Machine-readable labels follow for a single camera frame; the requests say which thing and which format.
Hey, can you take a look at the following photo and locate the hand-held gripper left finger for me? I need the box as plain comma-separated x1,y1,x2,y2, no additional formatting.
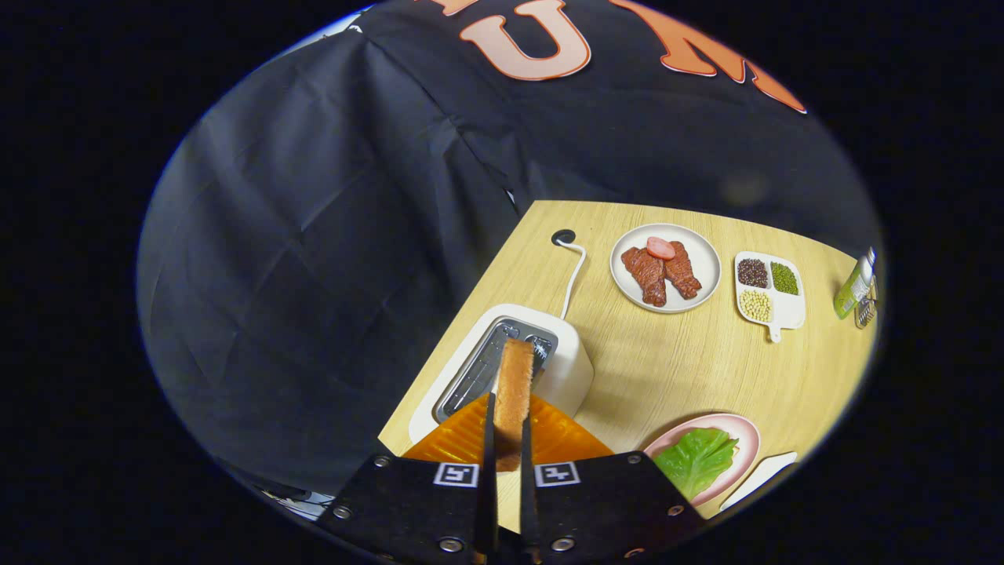
318,392,499,565

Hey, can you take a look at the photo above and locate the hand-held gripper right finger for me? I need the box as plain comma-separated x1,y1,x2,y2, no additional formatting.
518,395,707,565

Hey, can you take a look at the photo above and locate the toasted bread slice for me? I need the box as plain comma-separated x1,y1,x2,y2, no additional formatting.
493,338,536,473

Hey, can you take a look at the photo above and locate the green lettuce leaf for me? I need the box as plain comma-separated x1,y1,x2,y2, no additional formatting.
653,427,740,501

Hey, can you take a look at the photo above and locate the white toaster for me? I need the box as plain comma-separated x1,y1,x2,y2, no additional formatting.
408,303,595,446

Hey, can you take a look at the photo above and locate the pink plate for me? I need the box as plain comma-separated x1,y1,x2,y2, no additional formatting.
643,413,762,507

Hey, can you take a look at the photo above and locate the white rectangular tray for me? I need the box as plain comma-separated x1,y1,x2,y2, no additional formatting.
719,451,798,512

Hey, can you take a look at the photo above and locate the brown meat piece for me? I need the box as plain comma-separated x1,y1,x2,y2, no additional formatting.
664,240,703,301
621,247,668,308

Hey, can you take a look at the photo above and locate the round grey plate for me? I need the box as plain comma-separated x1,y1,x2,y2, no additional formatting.
609,224,722,315

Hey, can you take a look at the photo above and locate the black backdrop cloth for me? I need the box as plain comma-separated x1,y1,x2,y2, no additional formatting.
137,0,883,503

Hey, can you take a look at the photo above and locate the white divided dish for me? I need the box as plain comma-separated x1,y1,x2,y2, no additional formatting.
734,250,807,344

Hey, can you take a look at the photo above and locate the silver bottle green label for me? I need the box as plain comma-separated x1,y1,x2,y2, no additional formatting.
833,247,877,320

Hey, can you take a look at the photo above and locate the white toaster cable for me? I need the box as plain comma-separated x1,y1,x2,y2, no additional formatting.
558,239,587,320

